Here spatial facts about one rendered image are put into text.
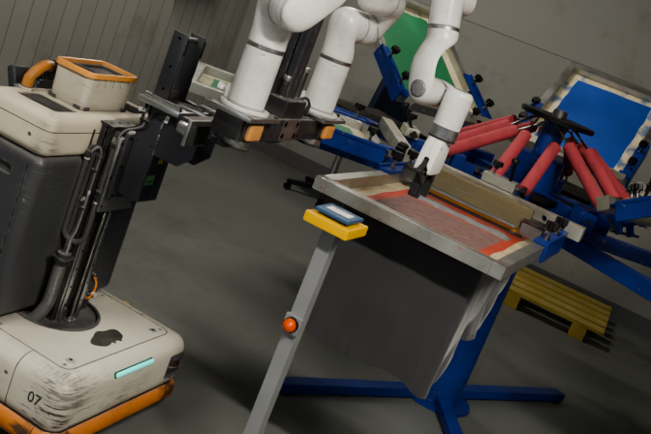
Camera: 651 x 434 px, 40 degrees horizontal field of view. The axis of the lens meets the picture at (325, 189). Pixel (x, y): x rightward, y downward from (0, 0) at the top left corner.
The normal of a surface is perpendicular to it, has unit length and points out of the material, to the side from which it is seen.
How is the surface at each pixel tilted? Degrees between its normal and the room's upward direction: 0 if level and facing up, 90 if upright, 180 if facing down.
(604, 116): 32
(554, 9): 90
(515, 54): 90
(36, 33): 90
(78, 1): 90
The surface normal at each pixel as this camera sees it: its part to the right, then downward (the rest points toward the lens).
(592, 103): 0.07, -0.74
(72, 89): -0.41, 0.10
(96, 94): 0.84, 0.44
